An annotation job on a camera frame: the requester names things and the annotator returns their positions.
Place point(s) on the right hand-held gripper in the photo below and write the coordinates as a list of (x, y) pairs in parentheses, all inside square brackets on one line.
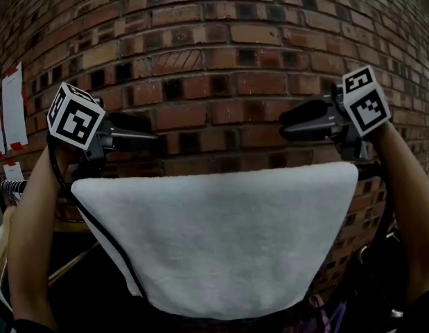
[(368, 111)]

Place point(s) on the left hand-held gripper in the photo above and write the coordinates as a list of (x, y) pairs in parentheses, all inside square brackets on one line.
[(75, 120)]

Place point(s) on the white towel with black stripe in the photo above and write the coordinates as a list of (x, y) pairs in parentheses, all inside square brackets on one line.
[(217, 238)]

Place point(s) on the person's left forearm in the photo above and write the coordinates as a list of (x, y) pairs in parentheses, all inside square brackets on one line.
[(30, 238)]

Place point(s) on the person's right forearm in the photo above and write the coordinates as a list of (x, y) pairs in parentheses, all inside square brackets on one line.
[(413, 203)]

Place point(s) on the large white paper red tape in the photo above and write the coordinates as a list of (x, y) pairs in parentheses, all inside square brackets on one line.
[(14, 109)]

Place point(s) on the small white paper note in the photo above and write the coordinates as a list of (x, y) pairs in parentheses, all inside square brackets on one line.
[(13, 172)]

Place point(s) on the row of metal hangers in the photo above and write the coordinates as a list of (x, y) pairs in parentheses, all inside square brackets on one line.
[(13, 189)]

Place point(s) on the cream cloth garment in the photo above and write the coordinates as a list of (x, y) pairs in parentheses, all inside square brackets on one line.
[(1, 241)]

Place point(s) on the purple cloth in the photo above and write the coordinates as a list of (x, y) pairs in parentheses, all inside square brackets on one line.
[(330, 316)]

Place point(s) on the small metal fitting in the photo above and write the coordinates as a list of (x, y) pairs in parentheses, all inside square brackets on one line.
[(396, 313)]

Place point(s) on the wooden frame furniture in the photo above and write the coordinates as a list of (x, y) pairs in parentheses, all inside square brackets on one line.
[(70, 227)]

